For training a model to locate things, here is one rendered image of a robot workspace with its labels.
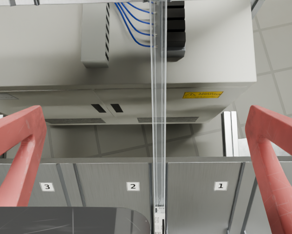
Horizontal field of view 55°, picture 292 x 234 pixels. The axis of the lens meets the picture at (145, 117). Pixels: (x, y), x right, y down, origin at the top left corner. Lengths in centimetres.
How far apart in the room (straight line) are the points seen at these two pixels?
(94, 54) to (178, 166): 32
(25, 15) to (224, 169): 55
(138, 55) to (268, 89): 82
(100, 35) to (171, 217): 37
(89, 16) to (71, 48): 8
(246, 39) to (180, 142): 65
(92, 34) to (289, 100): 96
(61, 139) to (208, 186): 96
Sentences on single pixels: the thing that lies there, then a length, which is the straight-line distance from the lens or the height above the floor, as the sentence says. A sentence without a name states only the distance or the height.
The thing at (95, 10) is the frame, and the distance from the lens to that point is 62.
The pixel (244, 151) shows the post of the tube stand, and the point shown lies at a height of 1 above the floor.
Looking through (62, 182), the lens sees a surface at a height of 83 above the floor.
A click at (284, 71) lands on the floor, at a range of 138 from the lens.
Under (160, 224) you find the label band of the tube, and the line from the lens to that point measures 41.
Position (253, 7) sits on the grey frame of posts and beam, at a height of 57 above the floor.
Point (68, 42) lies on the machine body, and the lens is 66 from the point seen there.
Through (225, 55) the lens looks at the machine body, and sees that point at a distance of 63.
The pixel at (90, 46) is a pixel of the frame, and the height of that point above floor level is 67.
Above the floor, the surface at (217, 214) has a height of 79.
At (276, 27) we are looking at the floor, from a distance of 145.
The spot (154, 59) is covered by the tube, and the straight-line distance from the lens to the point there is 25.
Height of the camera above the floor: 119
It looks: 80 degrees down
